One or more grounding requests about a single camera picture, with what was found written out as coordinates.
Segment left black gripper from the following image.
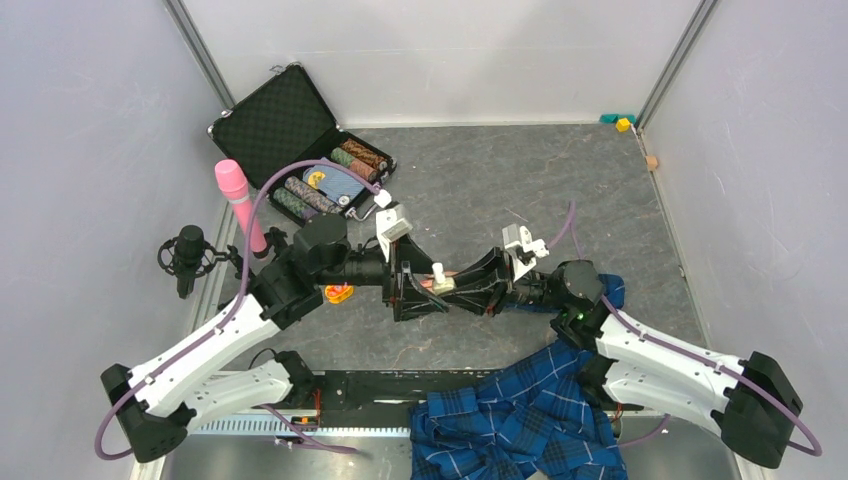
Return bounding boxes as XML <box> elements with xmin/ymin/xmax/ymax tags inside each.
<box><xmin>317</xmin><ymin>233</ymin><xmax>449</xmax><ymax>321</ymax></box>

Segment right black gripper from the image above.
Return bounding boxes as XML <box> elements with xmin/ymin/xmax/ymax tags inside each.
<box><xmin>436</xmin><ymin>246</ymin><xmax>567</xmax><ymax>317</ymax></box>

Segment grey nail polish cap brush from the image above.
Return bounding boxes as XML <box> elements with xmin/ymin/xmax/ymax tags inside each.
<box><xmin>432</xmin><ymin>262</ymin><xmax>446</xmax><ymax>284</ymax></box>

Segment nail polish bottle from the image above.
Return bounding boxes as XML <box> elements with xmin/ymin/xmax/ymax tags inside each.
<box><xmin>429</xmin><ymin>276</ymin><xmax>456</xmax><ymax>295</ymax></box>

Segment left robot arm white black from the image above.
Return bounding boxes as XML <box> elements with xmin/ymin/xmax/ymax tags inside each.
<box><xmin>101</xmin><ymin>208</ymin><xmax>457</xmax><ymax>463</ymax></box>

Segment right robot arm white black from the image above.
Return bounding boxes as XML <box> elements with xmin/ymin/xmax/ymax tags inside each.
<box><xmin>430</xmin><ymin>246</ymin><xmax>803</xmax><ymax>469</ymax></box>

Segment mannequin hand with painted nails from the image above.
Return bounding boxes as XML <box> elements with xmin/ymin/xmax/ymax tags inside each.
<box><xmin>419</xmin><ymin>271</ymin><xmax>456</xmax><ymax>295</ymax></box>

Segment orange yellow round toy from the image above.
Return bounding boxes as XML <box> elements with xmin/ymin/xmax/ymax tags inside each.
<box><xmin>324</xmin><ymin>284</ymin><xmax>354</xmax><ymax>304</ymax></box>

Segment blue plaid shirt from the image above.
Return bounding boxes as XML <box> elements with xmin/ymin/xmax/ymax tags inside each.
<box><xmin>408</xmin><ymin>272</ymin><xmax>629</xmax><ymax>480</ymax></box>

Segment black tripod stand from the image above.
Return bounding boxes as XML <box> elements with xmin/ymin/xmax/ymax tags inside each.
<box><xmin>217</xmin><ymin>226</ymin><xmax>288</xmax><ymax>312</ymax></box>

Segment open black poker chip case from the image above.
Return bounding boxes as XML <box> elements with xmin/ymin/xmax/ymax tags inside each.
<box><xmin>207</xmin><ymin>63</ymin><xmax>397</xmax><ymax>225</ymax></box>

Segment teal block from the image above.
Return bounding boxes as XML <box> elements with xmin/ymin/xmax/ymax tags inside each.
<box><xmin>598</xmin><ymin>113</ymin><xmax>637</xmax><ymax>124</ymax></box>

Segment small tan block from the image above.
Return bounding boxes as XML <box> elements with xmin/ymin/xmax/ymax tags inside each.
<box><xmin>645</xmin><ymin>155</ymin><xmax>659</xmax><ymax>172</ymax></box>

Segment pink microphone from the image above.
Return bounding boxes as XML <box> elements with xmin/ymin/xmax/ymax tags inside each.
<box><xmin>214</xmin><ymin>159</ymin><xmax>265</xmax><ymax>252</ymax></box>

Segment yellow cube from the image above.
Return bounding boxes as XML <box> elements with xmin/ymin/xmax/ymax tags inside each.
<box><xmin>615</xmin><ymin>117</ymin><xmax>632</xmax><ymax>133</ymax></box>

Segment black studio microphone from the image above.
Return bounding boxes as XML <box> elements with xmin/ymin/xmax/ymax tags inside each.
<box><xmin>157</xmin><ymin>225</ymin><xmax>218</xmax><ymax>300</ymax></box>

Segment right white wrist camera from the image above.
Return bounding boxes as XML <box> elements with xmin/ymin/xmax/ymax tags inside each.
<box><xmin>502</xmin><ymin>224</ymin><xmax>549</xmax><ymax>281</ymax></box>

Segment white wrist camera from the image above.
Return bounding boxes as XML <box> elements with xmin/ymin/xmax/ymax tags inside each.
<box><xmin>375</xmin><ymin>204</ymin><xmax>413</xmax><ymax>244</ymax></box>
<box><xmin>502</xmin><ymin>224</ymin><xmax>549</xmax><ymax>281</ymax></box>

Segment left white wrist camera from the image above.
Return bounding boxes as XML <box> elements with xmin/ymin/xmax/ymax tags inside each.
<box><xmin>375</xmin><ymin>204</ymin><xmax>413</xmax><ymax>244</ymax></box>

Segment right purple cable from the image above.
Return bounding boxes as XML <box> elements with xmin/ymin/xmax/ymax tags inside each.
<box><xmin>546</xmin><ymin>201</ymin><xmax>824</xmax><ymax>458</ymax></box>

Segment purple cable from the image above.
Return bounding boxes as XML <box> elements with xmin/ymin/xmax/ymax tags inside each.
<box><xmin>546</xmin><ymin>201</ymin><xmax>824</xmax><ymax>458</ymax></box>
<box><xmin>93</xmin><ymin>158</ymin><xmax>392</xmax><ymax>462</ymax></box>

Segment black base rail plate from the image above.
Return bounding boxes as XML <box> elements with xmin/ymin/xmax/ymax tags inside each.
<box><xmin>276</xmin><ymin>370</ymin><xmax>492</xmax><ymax>428</ymax></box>

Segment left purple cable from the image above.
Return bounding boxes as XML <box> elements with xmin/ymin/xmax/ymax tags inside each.
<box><xmin>93</xmin><ymin>158</ymin><xmax>392</xmax><ymax>462</ymax></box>

